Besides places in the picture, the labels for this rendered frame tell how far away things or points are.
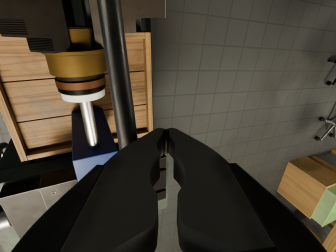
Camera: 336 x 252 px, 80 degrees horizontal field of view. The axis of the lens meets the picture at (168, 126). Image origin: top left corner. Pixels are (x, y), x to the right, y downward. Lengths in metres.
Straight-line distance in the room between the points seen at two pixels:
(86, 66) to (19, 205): 0.44
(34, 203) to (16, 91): 0.28
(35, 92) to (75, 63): 0.28
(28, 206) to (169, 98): 1.27
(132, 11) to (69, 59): 0.11
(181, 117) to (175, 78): 0.36
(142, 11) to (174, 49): 1.27
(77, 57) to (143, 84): 0.31
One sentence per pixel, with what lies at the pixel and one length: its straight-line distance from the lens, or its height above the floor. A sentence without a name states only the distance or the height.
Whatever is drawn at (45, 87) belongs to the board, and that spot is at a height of 0.89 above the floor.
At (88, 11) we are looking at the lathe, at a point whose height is 0.84.
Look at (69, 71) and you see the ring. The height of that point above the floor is 1.12.
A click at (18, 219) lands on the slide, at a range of 0.69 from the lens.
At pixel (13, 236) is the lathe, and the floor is 0.93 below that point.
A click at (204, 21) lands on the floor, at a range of 1.70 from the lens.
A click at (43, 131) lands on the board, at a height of 0.89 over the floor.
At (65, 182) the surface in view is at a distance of 0.54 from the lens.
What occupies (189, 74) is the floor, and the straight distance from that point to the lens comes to 1.69.
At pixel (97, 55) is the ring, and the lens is 0.33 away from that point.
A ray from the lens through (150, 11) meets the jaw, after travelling 0.34.
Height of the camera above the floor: 1.43
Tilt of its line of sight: 54 degrees down
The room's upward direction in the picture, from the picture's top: 138 degrees clockwise
